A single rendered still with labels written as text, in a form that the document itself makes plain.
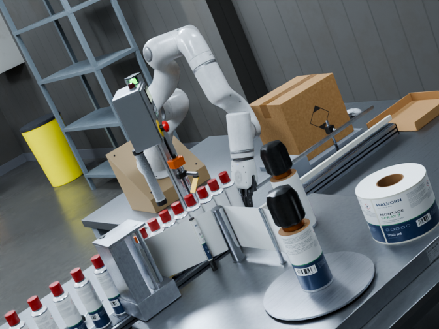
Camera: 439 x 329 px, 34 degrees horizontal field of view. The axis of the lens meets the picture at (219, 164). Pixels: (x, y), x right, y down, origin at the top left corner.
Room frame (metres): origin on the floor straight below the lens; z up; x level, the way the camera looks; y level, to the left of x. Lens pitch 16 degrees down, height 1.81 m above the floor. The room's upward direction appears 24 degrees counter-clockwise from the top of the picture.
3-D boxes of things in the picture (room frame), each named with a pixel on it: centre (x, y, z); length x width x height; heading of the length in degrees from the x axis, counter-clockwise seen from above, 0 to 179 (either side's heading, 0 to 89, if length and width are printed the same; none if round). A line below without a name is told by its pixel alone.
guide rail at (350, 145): (2.45, -0.23, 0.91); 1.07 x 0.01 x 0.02; 120
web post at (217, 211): (2.10, 0.06, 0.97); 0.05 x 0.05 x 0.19
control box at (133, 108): (2.36, 0.17, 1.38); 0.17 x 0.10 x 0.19; 175
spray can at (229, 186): (2.36, 0.00, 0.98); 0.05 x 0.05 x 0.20
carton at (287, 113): (2.95, -0.39, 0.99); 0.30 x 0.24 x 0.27; 117
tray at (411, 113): (2.83, -0.82, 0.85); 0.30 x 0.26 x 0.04; 120
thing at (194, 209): (2.28, 0.14, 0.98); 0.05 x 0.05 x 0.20
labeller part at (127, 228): (2.04, 0.36, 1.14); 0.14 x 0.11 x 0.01; 120
